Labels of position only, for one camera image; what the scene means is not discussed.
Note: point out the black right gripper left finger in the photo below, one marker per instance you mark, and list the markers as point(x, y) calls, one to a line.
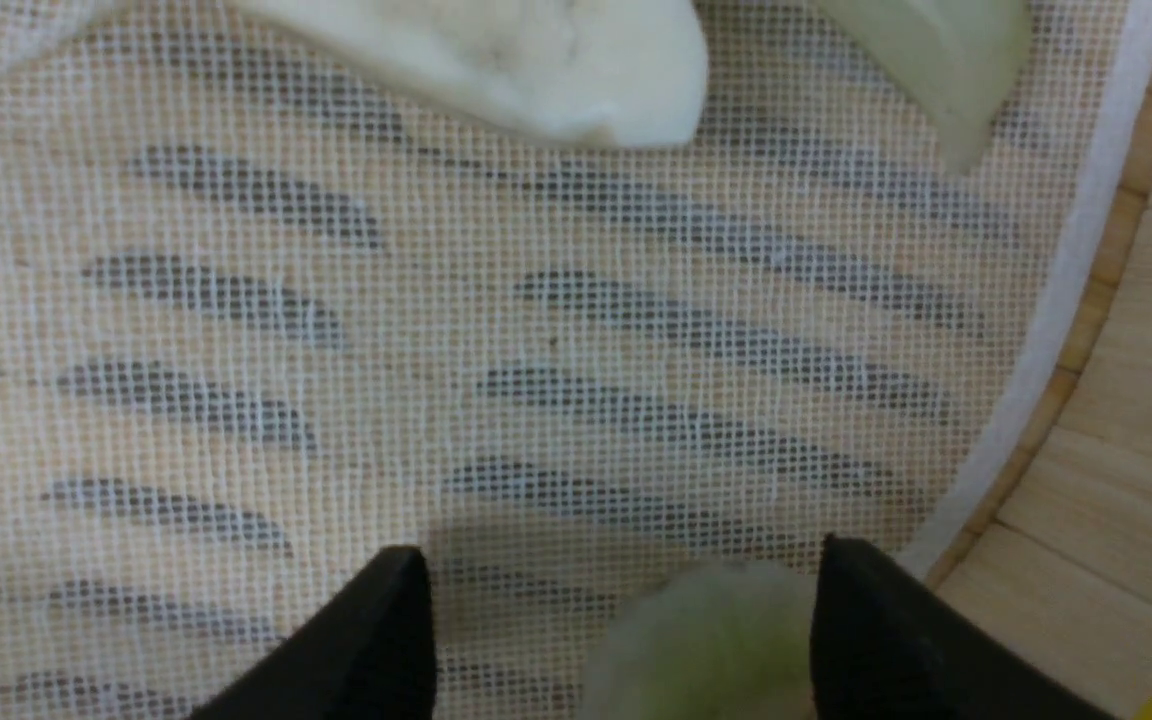
point(369, 653)

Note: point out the green dumpling steamer edge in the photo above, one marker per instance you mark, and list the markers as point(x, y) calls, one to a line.
point(719, 640)

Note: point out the yellow-rimmed bamboo steamer basket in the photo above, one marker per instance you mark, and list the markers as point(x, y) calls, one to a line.
point(1057, 559)

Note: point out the white dumpling steamer centre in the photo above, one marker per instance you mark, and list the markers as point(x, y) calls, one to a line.
point(593, 74)

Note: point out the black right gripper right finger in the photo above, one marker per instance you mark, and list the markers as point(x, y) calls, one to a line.
point(884, 646)

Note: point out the white mesh steamer liner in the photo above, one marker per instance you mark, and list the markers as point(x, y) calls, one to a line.
point(260, 318)

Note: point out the green dumpling right middle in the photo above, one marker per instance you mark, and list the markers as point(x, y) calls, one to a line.
point(958, 61)

